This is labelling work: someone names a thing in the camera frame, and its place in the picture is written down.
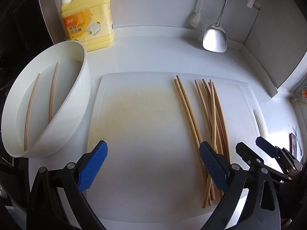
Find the stainless steel spatula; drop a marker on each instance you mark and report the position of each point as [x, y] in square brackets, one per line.
[214, 38]

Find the white plastic basin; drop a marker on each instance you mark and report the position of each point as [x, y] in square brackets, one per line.
[72, 105]

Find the yellow dish detergent pump bottle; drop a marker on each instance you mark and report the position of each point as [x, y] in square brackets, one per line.
[88, 16]

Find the white plastic cutting board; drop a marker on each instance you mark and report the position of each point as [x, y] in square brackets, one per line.
[144, 124]

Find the bunch of wooden chopsticks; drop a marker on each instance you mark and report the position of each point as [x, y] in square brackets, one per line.
[213, 105]

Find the wooden chopstick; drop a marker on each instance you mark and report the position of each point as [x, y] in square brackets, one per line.
[50, 115]
[25, 146]

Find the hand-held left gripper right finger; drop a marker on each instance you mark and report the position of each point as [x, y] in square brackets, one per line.
[213, 170]

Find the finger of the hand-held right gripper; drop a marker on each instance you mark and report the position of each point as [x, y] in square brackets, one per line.
[247, 152]
[265, 146]

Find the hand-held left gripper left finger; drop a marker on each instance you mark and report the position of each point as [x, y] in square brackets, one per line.
[92, 165]

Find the white dish brush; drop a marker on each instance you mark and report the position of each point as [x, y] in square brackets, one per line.
[194, 19]

